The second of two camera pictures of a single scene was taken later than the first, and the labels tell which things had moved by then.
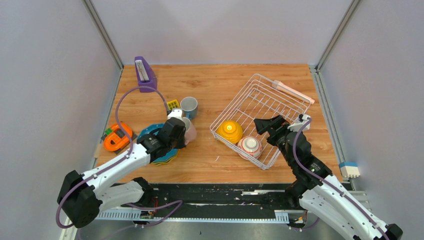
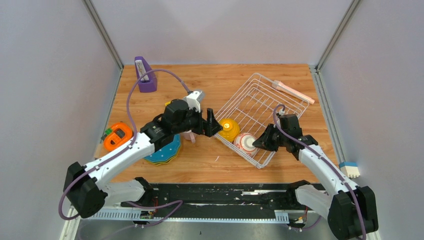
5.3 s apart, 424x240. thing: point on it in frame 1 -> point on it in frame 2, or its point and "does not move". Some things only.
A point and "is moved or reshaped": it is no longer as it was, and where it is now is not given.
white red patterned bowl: x=251 y=144 is moved or reshaped
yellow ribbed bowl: x=230 y=131 does not move
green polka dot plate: x=165 y=161 does not move
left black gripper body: x=178 y=143 -> x=193 y=121
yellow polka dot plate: x=158 y=164 does not move
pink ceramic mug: x=190 y=130 does not move
